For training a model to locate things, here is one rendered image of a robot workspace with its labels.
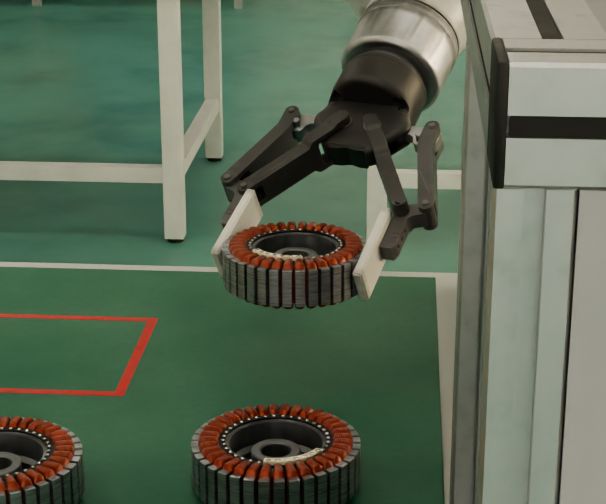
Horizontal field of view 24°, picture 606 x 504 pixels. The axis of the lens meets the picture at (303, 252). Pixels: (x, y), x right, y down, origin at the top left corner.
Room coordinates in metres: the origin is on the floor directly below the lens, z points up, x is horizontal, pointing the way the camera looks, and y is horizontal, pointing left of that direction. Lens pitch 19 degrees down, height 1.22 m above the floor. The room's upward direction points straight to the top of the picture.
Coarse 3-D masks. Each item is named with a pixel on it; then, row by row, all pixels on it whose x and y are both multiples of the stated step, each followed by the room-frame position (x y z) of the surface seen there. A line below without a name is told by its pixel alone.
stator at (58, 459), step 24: (0, 432) 0.88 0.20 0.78; (24, 432) 0.88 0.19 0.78; (48, 432) 0.87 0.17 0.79; (72, 432) 0.88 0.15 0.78; (0, 456) 0.86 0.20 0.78; (24, 456) 0.88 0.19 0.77; (48, 456) 0.84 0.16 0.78; (72, 456) 0.84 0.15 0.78; (0, 480) 0.80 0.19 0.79; (24, 480) 0.81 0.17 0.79; (48, 480) 0.81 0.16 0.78; (72, 480) 0.83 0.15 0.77
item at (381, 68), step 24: (360, 72) 1.17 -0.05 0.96; (384, 72) 1.17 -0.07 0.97; (408, 72) 1.18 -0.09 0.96; (336, 96) 1.19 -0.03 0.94; (360, 96) 1.17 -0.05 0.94; (384, 96) 1.16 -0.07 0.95; (408, 96) 1.16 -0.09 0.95; (360, 120) 1.16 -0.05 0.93; (384, 120) 1.15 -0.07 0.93; (408, 120) 1.15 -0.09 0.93; (336, 144) 1.14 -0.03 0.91; (360, 144) 1.13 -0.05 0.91; (408, 144) 1.15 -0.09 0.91
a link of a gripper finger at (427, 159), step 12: (432, 132) 1.12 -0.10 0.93; (420, 144) 1.12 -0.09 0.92; (432, 144) 1.11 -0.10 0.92; (420, 156) 1.10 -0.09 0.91; (432, 156) 1.10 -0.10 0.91; (420, 168) 1.09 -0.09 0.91; (432, 168) 1.09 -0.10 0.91; (420, 180) 1.08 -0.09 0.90; (432, 180) 1.08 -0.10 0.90; (420, 192) 1.07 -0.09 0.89; (432, 192) 1.07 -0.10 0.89; (420, 204) 1.06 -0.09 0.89; (432, 204) 1.05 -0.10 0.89; (432, 216) 1.06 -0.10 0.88; (432, 228) 1.06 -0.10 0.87
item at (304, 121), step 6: (300, 114) 1.19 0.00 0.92; (306, 114) 1.19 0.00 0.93; (294, 120) 1.17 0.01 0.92; (300, 120) 1.18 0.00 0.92; (306, 120) 1.18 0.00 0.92; (312, 120) 1.18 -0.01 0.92; (300, 126) 1.18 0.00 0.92; (306, 126) 1.18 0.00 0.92; (312, 126) 1.18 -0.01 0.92; (294, 132) 1.17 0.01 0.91; (300, 132) 1.17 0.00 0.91; (306, 132) 1.18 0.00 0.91; (300, 138) 1.18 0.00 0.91
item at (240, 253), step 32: (288, 224) 1.09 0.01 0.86; (320, 224) 1.09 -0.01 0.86; (224, 256) 1.03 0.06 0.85; (256, 256) 1.02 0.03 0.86; (288, 256) 1.01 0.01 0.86; (320, 256) 1.02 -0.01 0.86; (352, 256) 1.02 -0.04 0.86; (256, 288) 1.00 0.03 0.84; (288, 288) 0.99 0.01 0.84; (320, 288) 1.00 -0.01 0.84; (352, 288) 1.01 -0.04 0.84
